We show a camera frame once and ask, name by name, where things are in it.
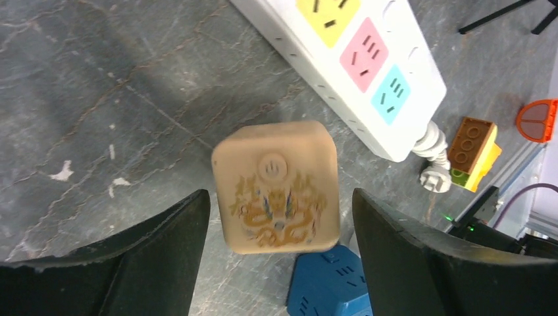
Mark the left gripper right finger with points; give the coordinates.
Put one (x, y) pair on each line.
(415, 269)

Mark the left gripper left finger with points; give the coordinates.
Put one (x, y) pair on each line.
(148, 269)

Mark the blue cube plug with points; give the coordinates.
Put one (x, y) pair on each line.
(328, 283)

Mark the beige dragon cube plug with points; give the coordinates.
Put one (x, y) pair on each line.
(277, 188)

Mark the white power strip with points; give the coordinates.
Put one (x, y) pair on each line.
(367, 59)

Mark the yellow orange toy bricks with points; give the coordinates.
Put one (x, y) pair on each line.
(473, 152)

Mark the orange semicircle toy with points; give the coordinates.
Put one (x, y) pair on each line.
(535, 121)

